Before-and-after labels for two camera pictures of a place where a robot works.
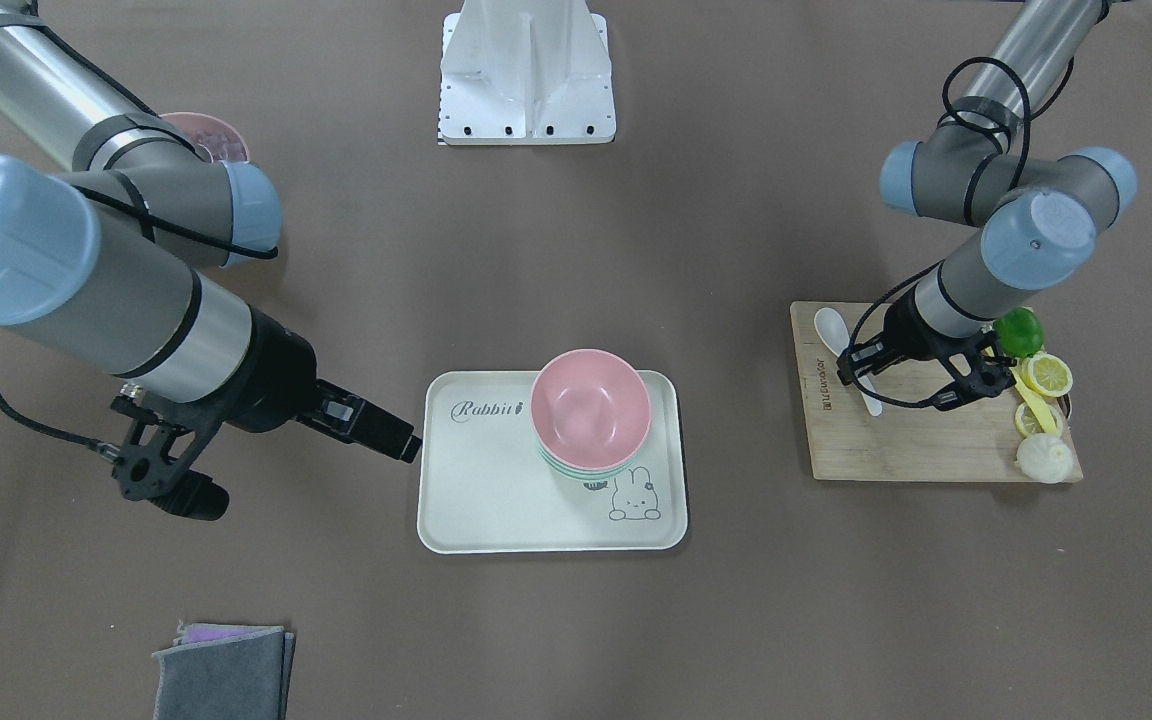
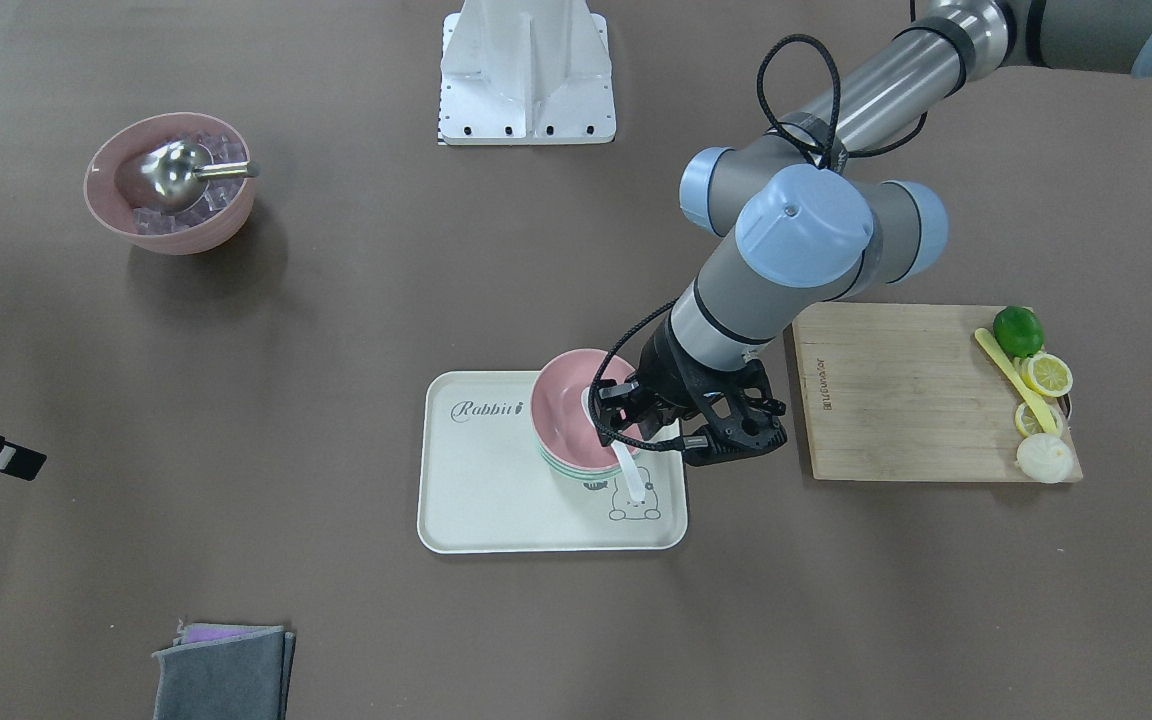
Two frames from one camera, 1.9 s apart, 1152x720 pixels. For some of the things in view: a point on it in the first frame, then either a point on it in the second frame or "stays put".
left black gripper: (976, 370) → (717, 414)
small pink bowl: (590, 409) stays put
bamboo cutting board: (977, 439) stays put
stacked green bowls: (581, 473) stays put
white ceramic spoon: (834, 331) → (625, 455)
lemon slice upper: (1047, 374) stays put
